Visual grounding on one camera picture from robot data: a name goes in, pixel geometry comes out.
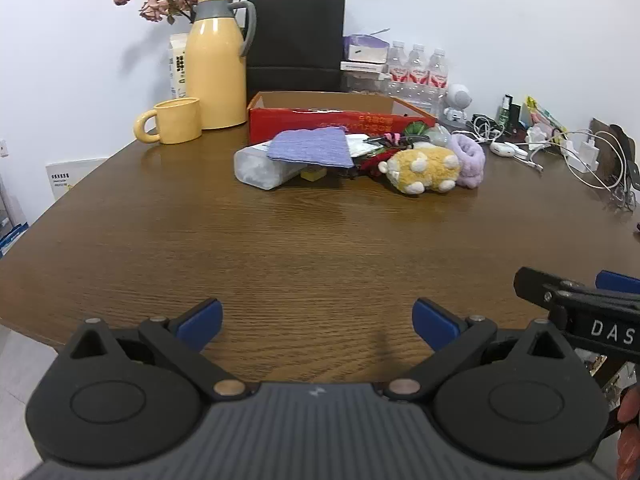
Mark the red rose decoration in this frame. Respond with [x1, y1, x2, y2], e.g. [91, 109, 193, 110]
[350, 155, 391, 178]

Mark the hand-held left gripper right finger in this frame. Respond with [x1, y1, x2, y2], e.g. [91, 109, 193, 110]
[382, 297, 576, 401]

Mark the person's right hand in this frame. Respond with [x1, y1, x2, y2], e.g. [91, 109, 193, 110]
[617, 385, 640, 480]

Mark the yellow plush toy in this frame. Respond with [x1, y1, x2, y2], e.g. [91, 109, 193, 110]
[378, 145, 461, 195]

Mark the clear plastic box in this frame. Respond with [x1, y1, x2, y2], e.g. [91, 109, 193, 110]
[345, 72, 392, 96]

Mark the translucent green bag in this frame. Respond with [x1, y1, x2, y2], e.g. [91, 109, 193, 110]
[425, 125, 453, 148]

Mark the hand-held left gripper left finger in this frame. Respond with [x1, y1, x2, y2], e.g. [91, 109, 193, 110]
[60, 298, 249, 401]

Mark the black paper bag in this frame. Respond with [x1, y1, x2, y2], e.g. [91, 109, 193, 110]
[246, 0, 347, 103]

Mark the white robot toy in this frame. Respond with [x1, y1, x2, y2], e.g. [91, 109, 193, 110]
[442, 83, 474, 126]

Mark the purple cloth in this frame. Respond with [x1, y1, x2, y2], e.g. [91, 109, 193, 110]
[266, 127, 355, 169]

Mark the white charger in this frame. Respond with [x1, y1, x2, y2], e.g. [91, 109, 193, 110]
[565, 132, 601, 173]

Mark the yellow thermos jug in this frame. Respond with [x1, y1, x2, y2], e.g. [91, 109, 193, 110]
[185, 0, 257, 130]

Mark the white packet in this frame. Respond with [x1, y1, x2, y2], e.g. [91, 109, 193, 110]
[345, 134, 375, 158]

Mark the yellow mug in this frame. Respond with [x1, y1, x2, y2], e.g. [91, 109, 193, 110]
[134, 97, 202, 145]

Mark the white box with label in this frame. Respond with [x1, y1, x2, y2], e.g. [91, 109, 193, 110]
[46, 158, 108, 206]

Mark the red cardboard box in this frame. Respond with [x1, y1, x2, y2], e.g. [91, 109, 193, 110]
[247, 91, 438, 145]

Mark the yellow green packet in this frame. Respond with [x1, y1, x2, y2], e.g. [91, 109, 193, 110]
[524, 96, 569, 137]

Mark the purple fuzzy band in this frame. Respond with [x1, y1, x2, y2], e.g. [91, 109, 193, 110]
[445, 135, 486, 189]

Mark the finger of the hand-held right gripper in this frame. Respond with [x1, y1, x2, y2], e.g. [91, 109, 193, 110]
[514, 267, 586, 306]
[596, 270, 640, 296]

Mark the white carton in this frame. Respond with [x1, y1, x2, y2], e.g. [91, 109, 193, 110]
[169, 34, 190, 100]

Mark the brown leather wallet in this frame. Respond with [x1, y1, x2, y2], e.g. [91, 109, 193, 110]
[590, 119, 635, 186]

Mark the white cable bundle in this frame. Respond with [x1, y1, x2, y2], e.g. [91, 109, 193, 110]
[452, 115, 507, 143]

